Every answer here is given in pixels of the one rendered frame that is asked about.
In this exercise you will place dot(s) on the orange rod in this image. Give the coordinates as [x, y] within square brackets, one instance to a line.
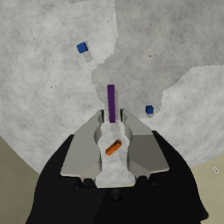
[113, 147]

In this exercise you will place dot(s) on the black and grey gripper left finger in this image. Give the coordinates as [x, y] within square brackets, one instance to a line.
[77, 158]

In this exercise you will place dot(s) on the purple rod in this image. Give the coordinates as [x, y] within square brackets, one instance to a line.
[111, 103]

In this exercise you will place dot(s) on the small blue cube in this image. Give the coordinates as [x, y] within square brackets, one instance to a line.
[149, 109]
[82, 47]

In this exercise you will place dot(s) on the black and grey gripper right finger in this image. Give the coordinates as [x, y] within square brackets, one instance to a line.
[149, 154]

